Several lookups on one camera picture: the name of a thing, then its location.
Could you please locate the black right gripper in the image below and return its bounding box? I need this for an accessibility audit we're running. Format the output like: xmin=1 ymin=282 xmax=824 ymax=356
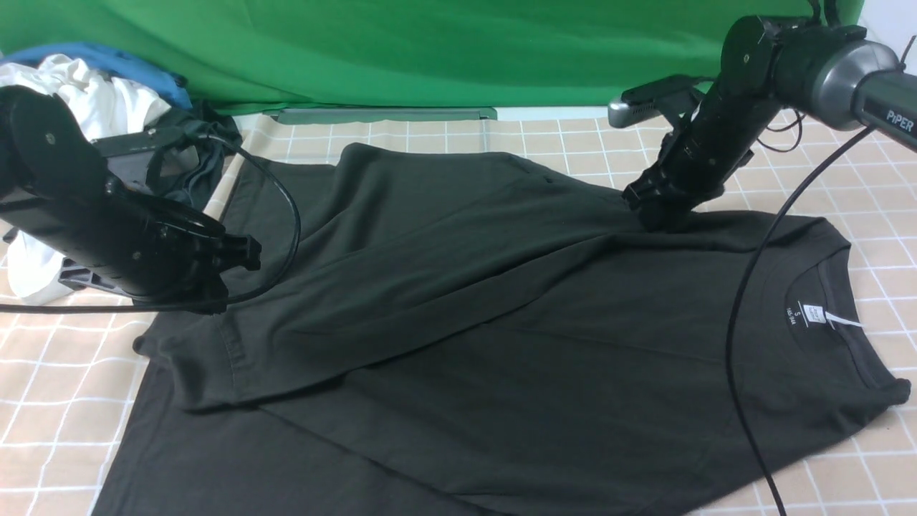
xmin=622 ymin=75 xmax=777 ymax=231

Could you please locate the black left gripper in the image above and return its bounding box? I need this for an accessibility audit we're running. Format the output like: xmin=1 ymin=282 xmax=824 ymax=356
xmin=2 ymin=86 xmax=262 ymax=314

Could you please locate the dark gray long-sleeved shirt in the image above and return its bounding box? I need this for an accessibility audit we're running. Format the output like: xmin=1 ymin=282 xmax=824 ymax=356
xmin=93 ymin=142 xmax=912 ymax=516

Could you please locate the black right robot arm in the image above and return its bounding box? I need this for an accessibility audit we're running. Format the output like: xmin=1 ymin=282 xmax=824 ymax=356
xmin=608 ymin=16 xmax=916 ymax=231

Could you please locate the white crumpled garment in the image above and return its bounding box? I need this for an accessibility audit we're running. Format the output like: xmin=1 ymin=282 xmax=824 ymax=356
xmin=1 ymin=54 xmax=171 ymax=306

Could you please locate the blue crumpled garment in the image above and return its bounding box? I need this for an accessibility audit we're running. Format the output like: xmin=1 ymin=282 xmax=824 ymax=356
xmin=2 ymin=42 xmax=193 ymax=111

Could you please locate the dark teal crumpled garment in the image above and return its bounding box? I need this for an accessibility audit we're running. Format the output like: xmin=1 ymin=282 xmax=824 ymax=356
xmin=144 ymin=99 xmax=243 ymax=210

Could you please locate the green backdrop cloth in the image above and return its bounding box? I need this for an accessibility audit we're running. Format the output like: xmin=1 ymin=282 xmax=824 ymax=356
xmin=1 ymin=1 xmax=812 ymax=113

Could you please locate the gray-green metal bar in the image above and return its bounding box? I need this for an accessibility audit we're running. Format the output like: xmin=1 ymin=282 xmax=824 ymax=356
xmin=265 ymin=107 xmax=498 ymax=126

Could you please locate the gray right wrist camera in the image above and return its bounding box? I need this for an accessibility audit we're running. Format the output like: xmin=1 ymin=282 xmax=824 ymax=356
xmin=607 ymin=75 xmax=713 ymax=130

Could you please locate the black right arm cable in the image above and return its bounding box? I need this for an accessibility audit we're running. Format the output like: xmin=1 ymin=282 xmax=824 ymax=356
xmin=725 ymin=125 xmax=878 ymax=516

